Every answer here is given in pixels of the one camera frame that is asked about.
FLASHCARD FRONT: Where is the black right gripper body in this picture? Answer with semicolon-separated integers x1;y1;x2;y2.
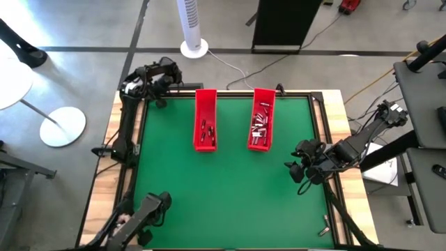
284;138;338;185

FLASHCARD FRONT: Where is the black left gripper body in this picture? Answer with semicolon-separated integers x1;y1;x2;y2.
149;57;183;109

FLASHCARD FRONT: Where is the red plastic bin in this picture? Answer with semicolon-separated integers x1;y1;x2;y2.
193;89;218;153
247;87;277;153

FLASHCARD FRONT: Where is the white tower fan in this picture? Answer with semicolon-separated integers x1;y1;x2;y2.
176;0;210;59

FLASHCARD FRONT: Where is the white paper sheet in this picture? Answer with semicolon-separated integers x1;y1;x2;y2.
360;142;399;188

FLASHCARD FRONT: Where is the black table beam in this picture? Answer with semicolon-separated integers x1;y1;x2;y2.
358;130;419;174

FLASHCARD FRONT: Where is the green table mat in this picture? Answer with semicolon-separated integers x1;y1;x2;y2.
125;93;336;249

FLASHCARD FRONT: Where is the grey side table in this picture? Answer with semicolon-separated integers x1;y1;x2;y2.
393;52;446;234

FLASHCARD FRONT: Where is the black divider panel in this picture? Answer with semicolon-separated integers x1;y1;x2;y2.
245;0;324;55

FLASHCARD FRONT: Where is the black flat device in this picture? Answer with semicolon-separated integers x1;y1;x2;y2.
437;106;446;132

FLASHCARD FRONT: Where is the black chair leg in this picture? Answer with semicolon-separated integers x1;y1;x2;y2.
0;17;49;69

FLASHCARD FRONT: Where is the black knobbed pole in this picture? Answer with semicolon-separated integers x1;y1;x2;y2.
407;34;446;73

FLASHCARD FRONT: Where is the red black device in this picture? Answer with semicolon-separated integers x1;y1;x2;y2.
338;0;362;15

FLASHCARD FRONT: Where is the grey metal cart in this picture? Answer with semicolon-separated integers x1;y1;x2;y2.
0;139;57;251

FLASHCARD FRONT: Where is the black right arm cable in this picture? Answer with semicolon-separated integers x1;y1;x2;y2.
296;174;327;196

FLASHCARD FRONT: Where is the white fan cord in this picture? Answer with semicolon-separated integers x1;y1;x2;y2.
208;50;252;89

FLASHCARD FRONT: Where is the black frame strut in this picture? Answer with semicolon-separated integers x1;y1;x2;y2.
83;179;135;249
324;181;376;249

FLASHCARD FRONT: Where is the black floor cable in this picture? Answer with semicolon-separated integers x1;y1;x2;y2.
226;13;344;91

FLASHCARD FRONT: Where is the yellow floor cable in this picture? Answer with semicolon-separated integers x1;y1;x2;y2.
344;34;446;105

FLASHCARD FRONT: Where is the white round pedestal table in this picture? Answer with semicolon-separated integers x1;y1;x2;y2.
0;57;87;148

